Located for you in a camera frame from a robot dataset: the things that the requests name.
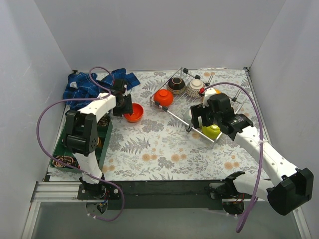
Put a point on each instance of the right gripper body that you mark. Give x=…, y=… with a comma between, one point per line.
x=197, y=116

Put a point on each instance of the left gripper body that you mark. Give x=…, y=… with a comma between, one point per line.
x=127, y=105

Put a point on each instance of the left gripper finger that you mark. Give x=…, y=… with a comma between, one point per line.
x=118, y=109
x=128, y=105

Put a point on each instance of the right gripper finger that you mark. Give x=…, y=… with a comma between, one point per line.
x=195, y=116
x=205, y=114

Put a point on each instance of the red-orange bowl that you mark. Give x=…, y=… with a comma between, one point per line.
x=164, y=97
x=138, y=112

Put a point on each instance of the white patterned bowl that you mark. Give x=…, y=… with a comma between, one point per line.
x=194, y=87

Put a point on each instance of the pale green celadon bowl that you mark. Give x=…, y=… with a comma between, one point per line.
x=188, y=115

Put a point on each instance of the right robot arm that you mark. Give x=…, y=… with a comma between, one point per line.
x=287, y=188

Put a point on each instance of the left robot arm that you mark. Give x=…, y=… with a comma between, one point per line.
x=81, y=134

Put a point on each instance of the lime green bowl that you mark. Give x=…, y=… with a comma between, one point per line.
x=211, y=132

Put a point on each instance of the black bowl with gold rim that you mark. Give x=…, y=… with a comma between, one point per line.
x=176, y=85

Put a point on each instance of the blue plaid cloth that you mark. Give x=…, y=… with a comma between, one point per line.
x=80, y=86

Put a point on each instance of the green compartment tray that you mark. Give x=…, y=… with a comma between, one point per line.
x=63, y=154

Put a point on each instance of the metal wire dish rack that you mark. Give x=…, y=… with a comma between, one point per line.
x=182, y=102

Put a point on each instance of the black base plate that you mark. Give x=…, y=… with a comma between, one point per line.
x=173, y=194

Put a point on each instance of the aluminium frame rail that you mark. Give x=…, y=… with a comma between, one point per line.
x=48, y=192

